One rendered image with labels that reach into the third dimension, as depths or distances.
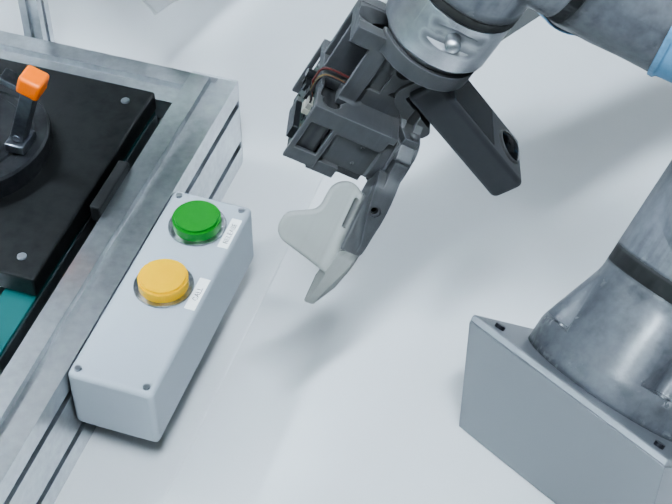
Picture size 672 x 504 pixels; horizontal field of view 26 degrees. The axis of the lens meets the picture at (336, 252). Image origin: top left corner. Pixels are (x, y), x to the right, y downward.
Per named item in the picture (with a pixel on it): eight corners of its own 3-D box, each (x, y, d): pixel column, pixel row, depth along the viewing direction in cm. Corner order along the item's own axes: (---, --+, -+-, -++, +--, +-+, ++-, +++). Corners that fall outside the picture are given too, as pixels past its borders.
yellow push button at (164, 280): (197, 280, 116) (195, 263, 115) (178, 316, 114) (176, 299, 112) (151, 269, 117) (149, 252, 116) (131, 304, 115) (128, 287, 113)
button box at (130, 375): (255, 256, 125) (252, 205, 121) (158, 445, 112) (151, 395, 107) (180, 238, 127) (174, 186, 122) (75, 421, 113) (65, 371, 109)
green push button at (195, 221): (229, 221, 121) (228, 204, 120) (211, 255, 118) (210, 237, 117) (184, 211, 122) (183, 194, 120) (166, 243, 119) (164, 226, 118)
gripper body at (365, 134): (288, 91, 104) (366, -30, 96) (394, 137, 107) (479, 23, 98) (277, 165, 99) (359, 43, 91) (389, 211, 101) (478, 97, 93)
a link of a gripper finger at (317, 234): (247, 278, 102) (301, 158, 101) (323, 307, 104) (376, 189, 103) (254, 289, 99) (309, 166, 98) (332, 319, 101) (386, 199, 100)
